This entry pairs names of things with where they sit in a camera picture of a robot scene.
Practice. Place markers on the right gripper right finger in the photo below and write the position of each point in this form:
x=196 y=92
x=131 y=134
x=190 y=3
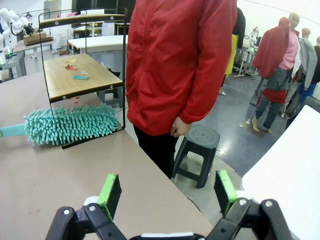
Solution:
x=225 y=190

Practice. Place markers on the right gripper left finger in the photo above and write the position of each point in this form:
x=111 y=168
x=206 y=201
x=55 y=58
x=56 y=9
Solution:
x=110 y=195

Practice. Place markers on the teal chenille duster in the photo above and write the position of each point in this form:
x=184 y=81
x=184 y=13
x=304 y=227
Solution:
x=75 y=125

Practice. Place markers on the person left forearm red sleeve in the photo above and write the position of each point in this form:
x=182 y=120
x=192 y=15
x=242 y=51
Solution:
x=202 y=105

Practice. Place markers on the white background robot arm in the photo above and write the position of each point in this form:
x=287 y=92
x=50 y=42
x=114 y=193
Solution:
x=7 y=22
x=252 y=35

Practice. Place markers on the person left hand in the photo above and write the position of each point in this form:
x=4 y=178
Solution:
x=178 y=128

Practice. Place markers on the black plastic stool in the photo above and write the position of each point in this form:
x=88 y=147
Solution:
x=200 y=136

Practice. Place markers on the large white table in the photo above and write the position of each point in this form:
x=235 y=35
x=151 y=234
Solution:
x=287 y=180

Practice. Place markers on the orange-red paper scrap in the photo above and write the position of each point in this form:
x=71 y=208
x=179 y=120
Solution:
x=75 y=100

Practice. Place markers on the light blue paper scrap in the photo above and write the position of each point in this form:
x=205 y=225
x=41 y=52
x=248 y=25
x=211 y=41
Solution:
x=80 y=77

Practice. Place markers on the white paper scrap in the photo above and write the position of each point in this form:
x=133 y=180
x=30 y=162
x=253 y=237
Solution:
x=84 y=72

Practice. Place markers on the mannequin with yellow apron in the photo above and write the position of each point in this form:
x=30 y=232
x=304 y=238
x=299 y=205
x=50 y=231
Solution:
x=230 y=57

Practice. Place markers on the person in red jacket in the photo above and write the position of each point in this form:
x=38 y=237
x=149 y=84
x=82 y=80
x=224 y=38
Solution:
x=170 y=62

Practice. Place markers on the yellow paper scrap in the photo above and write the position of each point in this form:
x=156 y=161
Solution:
x=71 y=60

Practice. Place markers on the mannequin with red hoodie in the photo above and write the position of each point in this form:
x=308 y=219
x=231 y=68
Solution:
x=272 y=50

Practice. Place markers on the mannequin in black coat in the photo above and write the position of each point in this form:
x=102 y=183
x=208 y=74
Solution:
x=317 y=70

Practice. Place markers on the white background table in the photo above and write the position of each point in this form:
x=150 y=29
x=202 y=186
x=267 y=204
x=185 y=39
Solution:
x=100 y=42

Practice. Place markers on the mannequin with grey hoodie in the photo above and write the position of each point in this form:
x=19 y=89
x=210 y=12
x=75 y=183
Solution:
x=307 y=60

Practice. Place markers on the wooden crate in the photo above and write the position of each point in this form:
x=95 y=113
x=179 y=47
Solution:
x=37 y=37

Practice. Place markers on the pink paper scrap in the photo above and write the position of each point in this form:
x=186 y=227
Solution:
x=72 y=14

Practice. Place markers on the beige mannequin base plate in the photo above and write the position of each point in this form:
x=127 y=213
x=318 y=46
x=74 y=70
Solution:
x=252 y=127

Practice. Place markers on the two-tier wooden shelf black frame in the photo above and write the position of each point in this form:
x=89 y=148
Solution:
x=82 y=82

